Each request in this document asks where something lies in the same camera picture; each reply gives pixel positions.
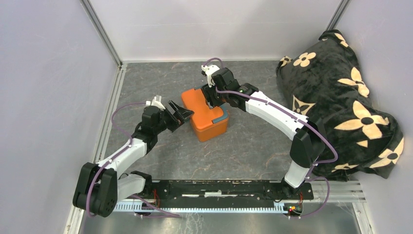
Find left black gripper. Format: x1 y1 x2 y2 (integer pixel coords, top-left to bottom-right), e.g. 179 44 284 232
154 100 193 135

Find orange medicine kit box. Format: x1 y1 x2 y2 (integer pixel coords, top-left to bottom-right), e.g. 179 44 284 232
181 89 229 142

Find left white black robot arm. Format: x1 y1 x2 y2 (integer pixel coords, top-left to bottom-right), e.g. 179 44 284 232
72 100 194 217

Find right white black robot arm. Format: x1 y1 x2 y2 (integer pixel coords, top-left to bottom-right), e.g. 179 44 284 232
201 65 326 199

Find black floral blanket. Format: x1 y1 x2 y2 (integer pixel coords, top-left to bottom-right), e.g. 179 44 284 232
276 29 404 181

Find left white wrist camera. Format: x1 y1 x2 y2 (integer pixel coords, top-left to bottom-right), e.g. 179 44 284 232
145 95 166 111

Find black mounting base rail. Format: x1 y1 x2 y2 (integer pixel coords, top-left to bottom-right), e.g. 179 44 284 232
139 180 314 209

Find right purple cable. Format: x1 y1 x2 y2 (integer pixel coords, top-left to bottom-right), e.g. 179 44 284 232
203 57 339 219

